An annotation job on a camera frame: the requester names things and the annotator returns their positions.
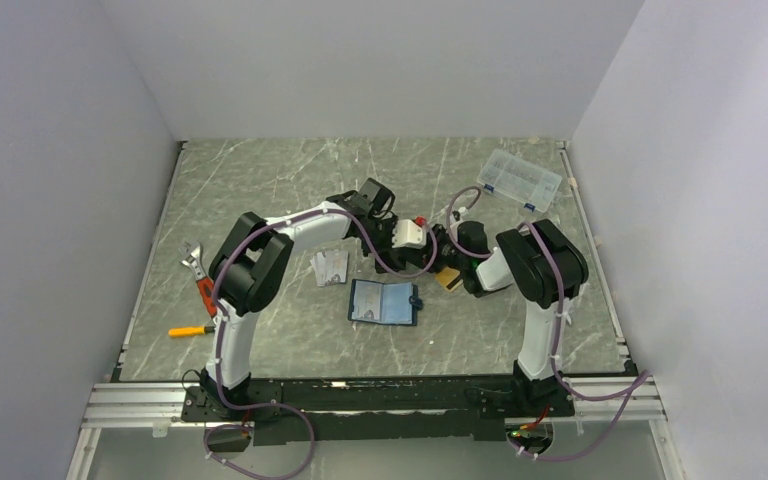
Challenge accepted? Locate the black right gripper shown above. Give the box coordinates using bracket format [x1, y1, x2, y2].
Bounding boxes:
[397, 224, 468, 274]

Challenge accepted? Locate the blue leather card holder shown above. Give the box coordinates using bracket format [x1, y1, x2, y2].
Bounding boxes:
[347, 279, 424, 326]

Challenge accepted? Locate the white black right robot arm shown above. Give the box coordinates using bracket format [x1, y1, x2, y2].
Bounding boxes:
[432, 219, 589, 415]

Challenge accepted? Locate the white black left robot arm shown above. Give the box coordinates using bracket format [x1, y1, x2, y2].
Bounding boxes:
[200, 178, 441, 420]

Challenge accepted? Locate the clear plastic organizer box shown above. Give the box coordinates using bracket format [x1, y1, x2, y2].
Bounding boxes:
[477, 149, 562, 213]

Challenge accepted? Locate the red utility knife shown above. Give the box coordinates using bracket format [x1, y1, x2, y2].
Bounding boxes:
[179, 241, 218, 319]

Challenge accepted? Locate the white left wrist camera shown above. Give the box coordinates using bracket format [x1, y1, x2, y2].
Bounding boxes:
[391, 218, 428, 249]

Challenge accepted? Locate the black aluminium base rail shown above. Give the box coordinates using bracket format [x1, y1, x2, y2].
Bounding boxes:
[82, 375, 666, 452]

